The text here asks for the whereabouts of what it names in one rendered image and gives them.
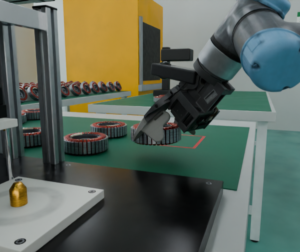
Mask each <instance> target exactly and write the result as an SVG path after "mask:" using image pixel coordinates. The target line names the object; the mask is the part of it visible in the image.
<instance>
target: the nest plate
mask: <svg viewBox="0 0 300 252"><path fill-rule="evenodd" d="M18 181H20V182H22V183H23V184H24V185H25V186H26V187H27V200H28V203H27V204H26V205H24V206H20V207H11V206H10V198H9V189H10V187H11V186H12V184H13V183H14V182H18ZM103 198H104V190H103V189H97V188H90V187H84V186H77V185H71V184H64V183H58V182H52V181H45V180H39V179H32V178H26V177H20V176H18V177H16V178H14V179H13V180H9V181H6V182H4V183H1V184H0V252H36V251H37V250H38V249H40V248H41V247H42V246H44V245H45V244H46V243H47V242H49V241H50V240H51V239H52V238H54V237H55V236H56V235H58V234H59V233H60V232H61V231H63V230H64V229H65V228H66V227H68V226H69V225H70V224H71V223H73V222H74V221H75V220H77V219H78V218H79V217H80V216H82V215H83V214H84V213H85V212H87V211H88V210H89V209H91V208H92V207H93V206H94V205H96V204H97V203H98V202H99V201H101V200H102V199H103Z"/></svg>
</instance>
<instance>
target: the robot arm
mask: <svg viewBox="0 0 300 252"><path fill-rule="evenodd" d="M290 8H291V3H290V2H289V1H288V0H236V2H235V3H234V5H233V6H232V8H231V9H230V11H229V12H228V14H227V15H226V16H225V18H224V19H223V21H222V22H221V24H220V25H219V26H218V28H217V29H216V31H215V32H214V34H213V35H212V36H211V37H210V39H209V40H208V42H207V43H206V44H205V46H204V47H203V49H202V50H201V52H200V53H199V54H198V58H197V59H196V61H195V62H194V64H193V67H194V69H192V68H187V67H181V66H176V65H171V64H170V63H169V62H167V61H163V62H160V63H153V64H152V65H151V75H153V76H157V77H159V78H161V79H164V80H165V79H171V80H176V81H180V82H179V84H178V85H176V86H175V87H173V88H172V89H171V90H170V91H169V92H168V93H167V94H166V95H164V96H163V97H161V98H160V99H159V100H157V101H156V102H155V103H154V104H153V105H152V106H151V107H150V109H149V110H148V112H147V113H146V114H145V115H144V118H143V119H142V120H141V122H140V123H139V125H138V127H137V129H136V131H135V133H134V136H133V140H134V141H135V140H137V139H138V138H139V137H140V136H141V135H142V134H143V133H145V134H146V135H147V136H149V137H150V138H151V139H152V140H153V141H155V142H157V143H158V142H161V141H162V140H163V139H164V131H163V127H164V125H165V124H166V123H167V122H168V121H169V120H170V114H169V113H168V112H166V110H167V109H168V110H171V111H170V112H171V113H172V115H173V116H174V117H175V118H174V122H173V123H176V124H177V125H178V126H179V128H180V129H181V130H182V131H183V133H185V132H189V133H191V134H192V135H194V134H195V133H196V130H199V129H205V128H206V127H207V126H208V125H209V123H210V122H211V121H212V120H213V119H214V118H215V117H216V116H217V114H218V113H219V112H220V111H219V110H218V108H217V107H216V106H217V105H218V104H219V102H220V101H221V100H222V99H223V98H224V97H225V95H231V94H232V92H233V91H234V90H235V88H234V87H233V86H232V85H231V84H230V83H229V80H231V79H232V78H233V77H234V76H235V75H236V74H237V72H238V71H239V70H240V69H241V68H243V70H244V71H245V73H246V74H247V75H248V76H249V77H250V79H251V80H252V82H253V83H254V84H255V85H256V86H257V87H258V88H260V89H262V90H264V91H268V92H281V91H282V90H285V89H288V88H290V89H291V88H293V87H294V86H296V85H297V84H299V83H300V22H287V21H284V18H285V15H286V14H287V13H288V11H289V10H290Z"/></svg>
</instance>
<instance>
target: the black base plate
mask: <svg viewBox="0 0 300 252"><path fill-rule="evenodd" d="M12 167H13V178H16V177H24V178H30V179H37V180H43V181H49V182H56V183H62V184H69V185H75V186H82V187H88V188H94V189H101V190H104V198H103V199H102V200H101V201H99V202H98V203H97V204H96V205H94V206H93V207H92V208H91V209H89V210H88V211H87V212H85V213H84V214H83V215H82V216H80V217H79V218H78V219H77V220H75V221H74V222H73V223H71V224H70V225H69V226H68V227H66V228H65V229H64V230H63V231H61V232H60V233H59V234H58V235H56V236H55V237H54V238H52V239H51V240H50V241H49V242H47V243H46V244H45V245H44V246H42V247H41V248H40V249H38V250H37V251H36V252H205V248H206V245H207V242H208V239H209V236H210V233H211V229H212V226H213V223H214V220H215V217H216V214H217V210H218V207H219V204H220V201H221V198H222V195H223V183H224V182H223V181H221V180H213V179H205V178H197V177H189V176H181V175H173V174H165V173H157V172H149V171H141V170H132V169H124V168H116V167H108V166H100V165H92V164H84V163H76V162H68V161H59V163H58V164H50V162H49V163H43V159H42V158H36V157H28V156H19V157H18V158H16V159H12ZM6 181H8V179H7V168H6V158H3V154H2V153H0V184H2V183H4V182H6Z"/></svg>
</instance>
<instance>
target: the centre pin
mask: <svg viewBox="0 0 300 252"><path fill-rule="evenodd" d="M9 198H10V206H11V207H21V206H24V205H26V204H27V203H28V200H27V187H26V186H25V185H24V184H23V183H22V182H21V181H16V182H14V183H13V184H12V186H11V187H10V189H9Z"/></svg>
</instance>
